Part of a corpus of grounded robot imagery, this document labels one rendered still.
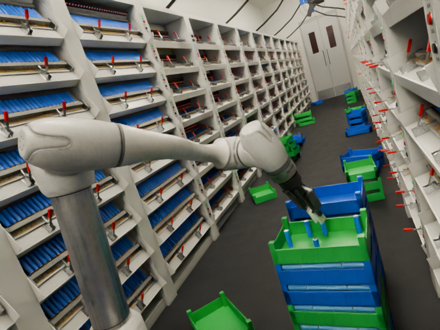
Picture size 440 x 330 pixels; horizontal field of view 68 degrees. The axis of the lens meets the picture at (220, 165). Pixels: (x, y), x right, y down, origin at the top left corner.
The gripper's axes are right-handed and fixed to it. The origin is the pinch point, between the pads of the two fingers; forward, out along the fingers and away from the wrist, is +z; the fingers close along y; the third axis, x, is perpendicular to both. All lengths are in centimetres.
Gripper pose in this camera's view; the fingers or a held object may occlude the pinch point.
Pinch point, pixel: (315, 214)
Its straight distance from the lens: 120.4
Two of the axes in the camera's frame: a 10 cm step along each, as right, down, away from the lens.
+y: 5.5, 0.0, -8.4
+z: 6.0, 6.9, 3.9
